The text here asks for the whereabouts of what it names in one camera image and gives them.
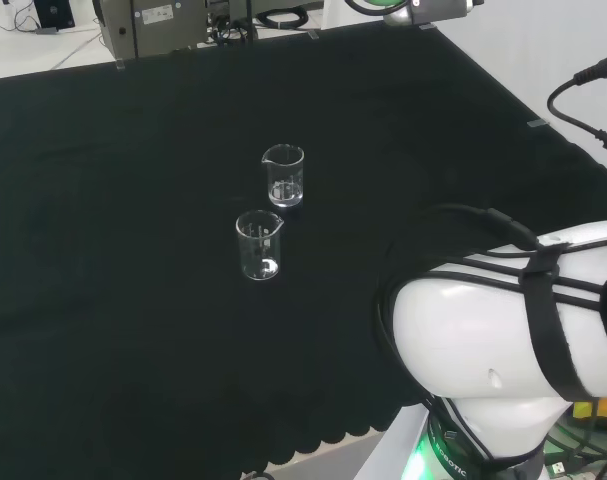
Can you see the clear glass beaker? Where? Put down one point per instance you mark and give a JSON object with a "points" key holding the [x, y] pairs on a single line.
{"points": [[268, 267], [283, 197]]}

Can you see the black cloth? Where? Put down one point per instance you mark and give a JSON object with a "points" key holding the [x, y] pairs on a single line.
{"points": [[133, 250]]}

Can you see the grey metal cabinet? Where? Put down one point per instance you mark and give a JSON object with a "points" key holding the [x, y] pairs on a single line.
{"points": [[153, 30]]}

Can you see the yellow stop button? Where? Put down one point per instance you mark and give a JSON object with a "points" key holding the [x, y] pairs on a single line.
{"points": [[583, 410]]}

